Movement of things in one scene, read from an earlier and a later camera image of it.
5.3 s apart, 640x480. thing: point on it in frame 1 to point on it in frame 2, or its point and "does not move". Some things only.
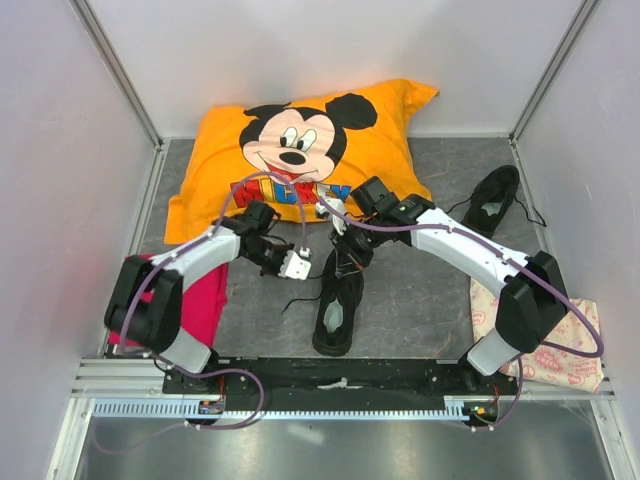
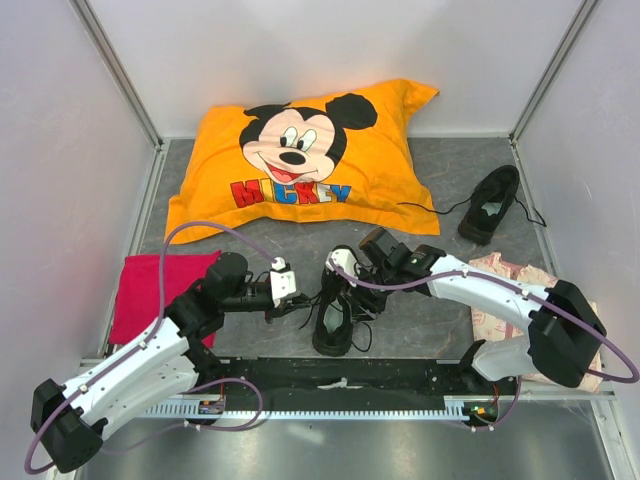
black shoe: [341, 292] does not move
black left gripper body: [270, 256] to [278, 308]
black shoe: [491, 199] does not move
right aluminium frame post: [582, 15] does not move
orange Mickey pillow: [287, 155] does not move
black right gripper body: [358, 243] to [369, 298]
